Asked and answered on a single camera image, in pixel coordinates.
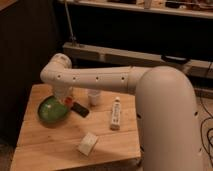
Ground black rectangular device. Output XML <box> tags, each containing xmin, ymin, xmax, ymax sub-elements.
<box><xmin>71</xmin><ymin>102</ymin><xmax>89</xmax><ymax>117</ymax></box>

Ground red orange pepper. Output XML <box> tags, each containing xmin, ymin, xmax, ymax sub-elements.
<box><xmin>65</xmin><ymin>97</ymin><xmax>73</xmax><ymax>107</ymax></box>

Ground black cables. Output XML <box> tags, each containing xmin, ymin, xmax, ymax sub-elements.
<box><xmin>198</xmin><ymin>61</ymin><xmax>213</xmax><ymax>161</ymax></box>

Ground long wooden beam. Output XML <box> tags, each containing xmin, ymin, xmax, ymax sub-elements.
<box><xmin>63</xmin><ymin>42</ymin><xmax>213</xmax><ymax>79</ymax></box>

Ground black object on beam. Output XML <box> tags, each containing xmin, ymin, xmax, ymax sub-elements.
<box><xmin>161</xmin><ymin>55</ymin><xmax>190</xmax><ymax>65</ymax></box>

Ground green ceramic bowl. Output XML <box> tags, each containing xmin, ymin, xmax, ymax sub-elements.
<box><xmin>37</xmin><ymin>96</ymin><xmax>69</xmax><ymax>124</ymax></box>

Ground wooden table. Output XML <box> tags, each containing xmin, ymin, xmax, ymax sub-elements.
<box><xmin>10</xmin><ymin>84</ymin><xmax>140</xmax><ymax>171</ymax></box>

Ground metal pole stand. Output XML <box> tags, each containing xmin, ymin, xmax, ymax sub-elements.
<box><xmin>64</xmin><ymin>0</ymin><xmax>77</xmax><ymax>46</ymax></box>

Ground upper wooden shelf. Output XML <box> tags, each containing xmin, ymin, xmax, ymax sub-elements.
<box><xmin>57</xmin><ymin>0</ymin><xmax>213</xmax><ymax>19</ymax></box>

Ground white plastic cup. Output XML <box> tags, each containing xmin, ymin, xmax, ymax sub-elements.
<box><xmin>88</xmin><ymin>89</ymin><xmax>101</xmax><ymax>106</ymax></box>

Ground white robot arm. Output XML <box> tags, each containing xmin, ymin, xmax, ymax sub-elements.
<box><xmin>40</xmin><ymin>53</ymin><xmax>204</xmax><ymax>171</ymax></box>

